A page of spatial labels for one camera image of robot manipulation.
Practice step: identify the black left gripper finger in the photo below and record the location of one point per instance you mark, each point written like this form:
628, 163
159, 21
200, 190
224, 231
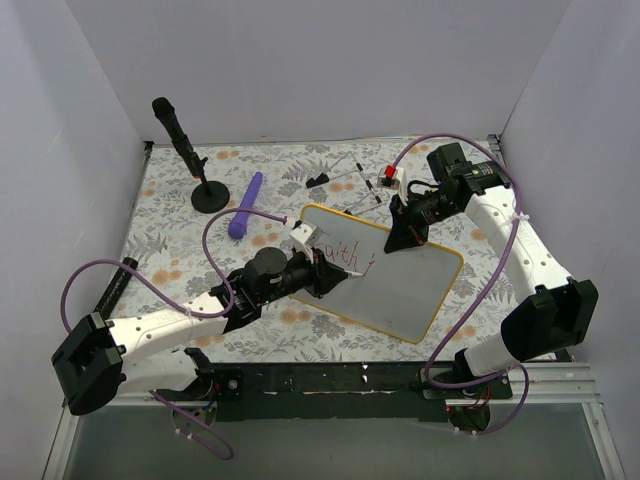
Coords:
327, 270
324, 285

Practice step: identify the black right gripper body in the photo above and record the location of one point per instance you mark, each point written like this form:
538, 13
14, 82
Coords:
406, 216

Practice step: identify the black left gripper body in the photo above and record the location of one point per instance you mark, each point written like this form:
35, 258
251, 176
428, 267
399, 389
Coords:
322, 272

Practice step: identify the yellow framed whiteboard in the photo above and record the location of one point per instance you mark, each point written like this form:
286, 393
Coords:
398, 294

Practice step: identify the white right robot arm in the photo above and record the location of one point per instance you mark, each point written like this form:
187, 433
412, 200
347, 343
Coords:
554, 310

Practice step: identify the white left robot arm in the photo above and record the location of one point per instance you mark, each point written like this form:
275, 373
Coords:
100, 359

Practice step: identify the black microphone on stand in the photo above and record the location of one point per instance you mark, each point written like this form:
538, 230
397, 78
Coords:
209, 196

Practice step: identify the floral table mat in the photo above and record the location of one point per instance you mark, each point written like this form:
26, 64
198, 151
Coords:
181, 253

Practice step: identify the black flashlight silver head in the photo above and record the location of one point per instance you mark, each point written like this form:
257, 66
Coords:
113, 293

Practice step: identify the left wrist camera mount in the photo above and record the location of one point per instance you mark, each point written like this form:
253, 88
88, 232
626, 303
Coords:
303, 236

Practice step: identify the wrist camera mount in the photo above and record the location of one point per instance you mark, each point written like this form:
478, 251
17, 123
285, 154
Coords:
303, 236
395, 179

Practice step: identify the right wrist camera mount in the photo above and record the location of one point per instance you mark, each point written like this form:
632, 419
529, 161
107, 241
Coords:
395, 179

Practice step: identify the wire whiteboard stand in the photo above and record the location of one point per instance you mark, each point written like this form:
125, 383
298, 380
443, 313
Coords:
346, 181

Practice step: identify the aluminium frame rail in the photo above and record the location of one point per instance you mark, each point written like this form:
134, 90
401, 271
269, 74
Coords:
562, 382

